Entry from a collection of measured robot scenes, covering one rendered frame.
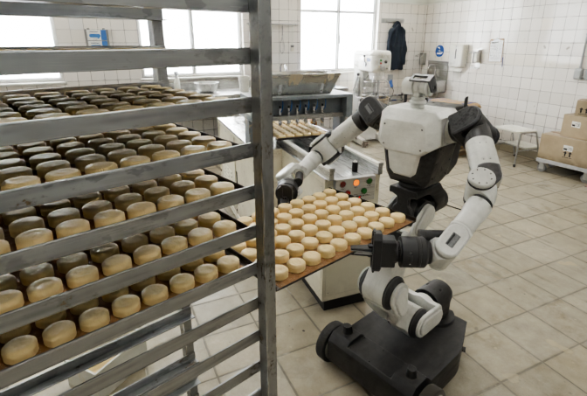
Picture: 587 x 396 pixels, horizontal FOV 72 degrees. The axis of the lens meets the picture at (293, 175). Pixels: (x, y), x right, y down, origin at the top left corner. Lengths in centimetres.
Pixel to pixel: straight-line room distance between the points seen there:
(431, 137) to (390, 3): 583
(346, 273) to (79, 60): 202
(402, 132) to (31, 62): 125
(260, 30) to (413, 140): 93
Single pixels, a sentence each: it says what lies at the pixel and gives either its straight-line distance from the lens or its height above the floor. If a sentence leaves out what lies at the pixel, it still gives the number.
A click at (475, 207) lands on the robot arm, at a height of 107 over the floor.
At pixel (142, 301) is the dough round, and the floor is 105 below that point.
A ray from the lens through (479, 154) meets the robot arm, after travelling 142.
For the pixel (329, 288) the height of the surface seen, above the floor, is 17.
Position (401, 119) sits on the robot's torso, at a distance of 158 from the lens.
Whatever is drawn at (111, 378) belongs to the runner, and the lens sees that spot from 87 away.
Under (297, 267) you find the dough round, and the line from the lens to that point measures 107.
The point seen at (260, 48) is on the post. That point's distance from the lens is 76.
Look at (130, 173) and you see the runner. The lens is 70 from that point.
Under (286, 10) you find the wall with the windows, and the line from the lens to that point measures 631.
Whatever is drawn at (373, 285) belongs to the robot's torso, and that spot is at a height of 58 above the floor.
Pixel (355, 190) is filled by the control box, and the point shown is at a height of 77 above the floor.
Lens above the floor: 153
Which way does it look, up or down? 19 degrees down
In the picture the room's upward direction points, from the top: straight up
